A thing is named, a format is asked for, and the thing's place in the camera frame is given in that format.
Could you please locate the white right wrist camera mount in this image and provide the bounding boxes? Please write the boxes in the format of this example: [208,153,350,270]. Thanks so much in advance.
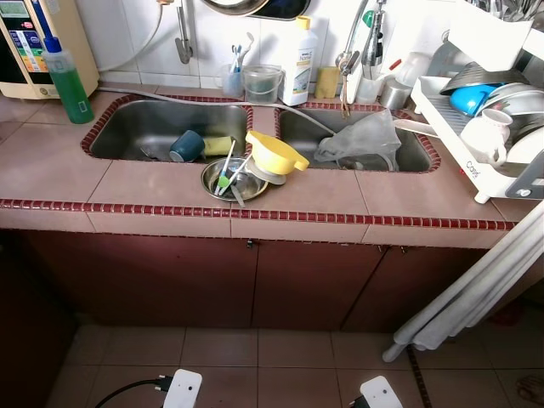
[359,376,404,408]

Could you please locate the stainless steel sink basin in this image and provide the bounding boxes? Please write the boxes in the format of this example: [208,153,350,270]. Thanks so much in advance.
[274,104,443,173]
[82,95,253,162]

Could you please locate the green soap bottle blue cap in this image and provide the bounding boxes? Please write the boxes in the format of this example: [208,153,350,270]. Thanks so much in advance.
[42,36,94,125]

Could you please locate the plain white plastic stick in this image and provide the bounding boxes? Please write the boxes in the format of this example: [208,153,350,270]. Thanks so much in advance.
[221,156,254,196]

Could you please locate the steel bowl in rack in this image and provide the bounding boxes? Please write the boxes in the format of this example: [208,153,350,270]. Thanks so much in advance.
[440,61,508,96]

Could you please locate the hanging black tray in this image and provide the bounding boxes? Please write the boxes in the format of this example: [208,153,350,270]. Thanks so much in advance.
[246,0,311,21]

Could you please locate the person bare foot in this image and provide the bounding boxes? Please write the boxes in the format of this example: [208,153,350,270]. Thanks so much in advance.
[514,374,544,405]

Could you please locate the clear toothbrush cup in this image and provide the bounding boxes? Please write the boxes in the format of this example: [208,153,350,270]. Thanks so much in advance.
[221,64,246,99]

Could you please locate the frosted plastic jar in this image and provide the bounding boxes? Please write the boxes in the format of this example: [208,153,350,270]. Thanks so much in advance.
[393,53,430,86]

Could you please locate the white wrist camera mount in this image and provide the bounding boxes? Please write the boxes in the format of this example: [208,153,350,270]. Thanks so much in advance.
[161,368,203,408]
[359,376,404,408]

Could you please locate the beige water ionizer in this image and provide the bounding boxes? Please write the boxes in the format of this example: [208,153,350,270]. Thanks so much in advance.
[0,0,100,101]

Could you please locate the white hose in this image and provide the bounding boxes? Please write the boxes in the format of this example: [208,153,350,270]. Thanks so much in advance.
[98,0,167,76]

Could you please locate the blue bowl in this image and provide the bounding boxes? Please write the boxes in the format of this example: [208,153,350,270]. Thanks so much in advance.
[449,83,498,117]

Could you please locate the small steel cup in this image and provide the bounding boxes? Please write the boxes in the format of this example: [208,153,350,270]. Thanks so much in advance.
[380,78,413,110]

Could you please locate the chrome sink faucet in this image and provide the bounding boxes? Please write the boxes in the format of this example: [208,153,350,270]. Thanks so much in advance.
[336,0,388,107]

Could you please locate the yellow dish sponge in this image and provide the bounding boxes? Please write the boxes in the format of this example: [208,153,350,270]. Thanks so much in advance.
[201,134,235,158]

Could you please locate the white dish rack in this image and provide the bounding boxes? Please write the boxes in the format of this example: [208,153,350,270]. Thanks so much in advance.
[412,0,544,205]

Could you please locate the yellow scouring pad block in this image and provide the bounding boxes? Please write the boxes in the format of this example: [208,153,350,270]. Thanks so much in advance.
[315,66,341,100]

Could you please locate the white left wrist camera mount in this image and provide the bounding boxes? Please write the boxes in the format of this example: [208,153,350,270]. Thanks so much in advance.
[161,368,203,408]

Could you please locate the blue plastic mug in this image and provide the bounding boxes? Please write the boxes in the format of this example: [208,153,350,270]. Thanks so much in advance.
[168,129,206,163]

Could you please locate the steel spoon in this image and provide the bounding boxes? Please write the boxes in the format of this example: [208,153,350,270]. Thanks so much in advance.
[231,183,249,208]

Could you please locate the grey hose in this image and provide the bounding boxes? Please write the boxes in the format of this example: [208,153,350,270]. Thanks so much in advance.
[95,82,341,137]

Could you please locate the steel wall tap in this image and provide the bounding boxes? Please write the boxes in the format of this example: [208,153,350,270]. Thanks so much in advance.
[174,0,195,65]

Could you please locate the white plate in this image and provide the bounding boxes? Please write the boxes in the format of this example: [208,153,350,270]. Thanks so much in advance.
[480,82,544,128]

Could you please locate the white bottle with yellow cap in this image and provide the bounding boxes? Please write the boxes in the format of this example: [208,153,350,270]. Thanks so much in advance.
[283,15,320,107]

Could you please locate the white plastic pipes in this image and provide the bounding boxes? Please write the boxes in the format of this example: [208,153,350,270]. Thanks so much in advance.
[382,204,544,362]

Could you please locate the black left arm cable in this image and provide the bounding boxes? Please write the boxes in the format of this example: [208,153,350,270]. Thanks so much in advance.
[93,378,167,408]

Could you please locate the clear plastic tub with handle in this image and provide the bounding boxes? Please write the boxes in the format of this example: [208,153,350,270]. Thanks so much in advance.
[243,65,284,105]

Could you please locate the dark red cabinet door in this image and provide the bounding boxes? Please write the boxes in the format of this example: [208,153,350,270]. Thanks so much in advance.
[344,246,477,334]
[252,242,388,332]
[21,234,258,328]

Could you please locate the round steel bowl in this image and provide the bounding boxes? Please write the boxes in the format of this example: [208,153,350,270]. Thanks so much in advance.
[201,157,271,203]

